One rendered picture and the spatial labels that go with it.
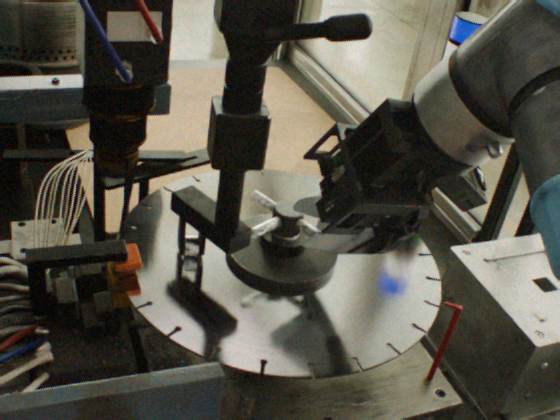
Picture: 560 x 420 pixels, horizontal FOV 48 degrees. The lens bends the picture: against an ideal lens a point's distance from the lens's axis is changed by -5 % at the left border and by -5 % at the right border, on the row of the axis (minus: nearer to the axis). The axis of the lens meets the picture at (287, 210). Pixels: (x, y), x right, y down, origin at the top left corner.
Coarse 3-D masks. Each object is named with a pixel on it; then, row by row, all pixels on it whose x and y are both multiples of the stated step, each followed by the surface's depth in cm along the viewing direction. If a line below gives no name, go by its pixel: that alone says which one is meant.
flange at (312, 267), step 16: (256, 224) 68; (256, 240) 65; (272, 240) 63; (240, 256) 63; (256, 256) 63; (272, 256) 63; (288, 256) 63; (304, 256) 64; (320, 256) 65; (336, 256) 65; (240, 272) 62; (256, 272) 61; (272, 272) 62; (288, 272) 62; (304, 272) 62; (320, 272) 63; (288, 288) 61; (304, 288) 62
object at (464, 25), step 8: (456, 16) 75; (464, 16) 75; (472, 16) 76; (480, 16) 77; (456, 24) 75; (464, 24) 74; (472, 24) 74; (480, 24) 74; (456, 32) 75; (464, 32) 75; (472, 32) 74; (456, 40) 76; (464, 40) 75
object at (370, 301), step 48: (288, 192) 76; (144, 240) 64; (144, 288) 58; (192, 288) 59; (240, 288) 61; (336, 288) 63; (384, 288) 64; (432, 288) 65; (192, 336) 54; (240, 336) 55; (288, 336) 56; (336, 336) 57; (384, 336) 58
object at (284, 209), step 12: (252, 192) 65; (264, 204) 64; (276, 204) 64; (288, 204) 64; (276, 216) 62; (288, 216) 62; (300, 216) 62; (252, 228) 60; (264, 228) 61; (276, 228) 63; (288, 228) 63; (300, 228) 62; (312, 228) 62; (288, 240) 63
